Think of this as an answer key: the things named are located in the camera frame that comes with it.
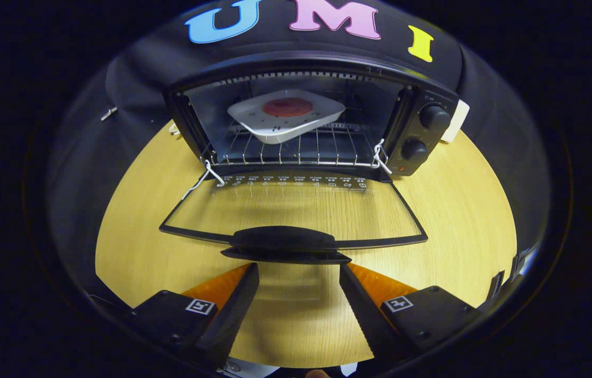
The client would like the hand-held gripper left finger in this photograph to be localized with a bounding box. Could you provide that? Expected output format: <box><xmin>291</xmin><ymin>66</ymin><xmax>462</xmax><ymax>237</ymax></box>
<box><xmin>128</xmin><ymin>262</ymin><xmax>259</xmax><ymax>368</ymax></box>

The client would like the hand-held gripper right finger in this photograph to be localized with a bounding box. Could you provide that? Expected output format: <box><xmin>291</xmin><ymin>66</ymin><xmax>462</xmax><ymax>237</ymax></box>
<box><xmin>339</xmin><ymin>262</ymin><xmax>483</xmax><ymax>363</ymax></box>

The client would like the black toaster oven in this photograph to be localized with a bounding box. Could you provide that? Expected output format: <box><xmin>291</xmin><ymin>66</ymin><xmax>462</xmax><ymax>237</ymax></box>
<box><xmin>159</xmin><ymin>51</ymin><xmax>459</xmax><ymax>265</ymax></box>

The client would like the white square plate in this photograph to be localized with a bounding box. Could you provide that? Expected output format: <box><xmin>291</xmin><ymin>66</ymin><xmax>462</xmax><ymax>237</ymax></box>
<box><xmin>227</xmin><ymin>89</ymin><xmax>346</xmax><ymax>145</ymax></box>

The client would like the pink ham slice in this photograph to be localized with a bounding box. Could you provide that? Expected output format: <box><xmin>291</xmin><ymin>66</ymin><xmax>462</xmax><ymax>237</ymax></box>
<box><xmin>262</xmin><ymin>97</ymin><xmax>314</xmax><ymax>118</ymax></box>

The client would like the cream pop-up toaster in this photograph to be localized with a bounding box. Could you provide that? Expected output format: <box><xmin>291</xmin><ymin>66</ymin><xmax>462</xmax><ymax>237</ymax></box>
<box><xmin>440</xmin><ymin>100</ymin><xmax>471</xmax><ymax>144</ymax></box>

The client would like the black backdrop cloth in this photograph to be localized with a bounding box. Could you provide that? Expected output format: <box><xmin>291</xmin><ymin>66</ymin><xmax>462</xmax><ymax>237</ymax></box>
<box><xmin>46</xmin><ymin>0</ymin><xmax>551</xmax><ymax>274</ymax></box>

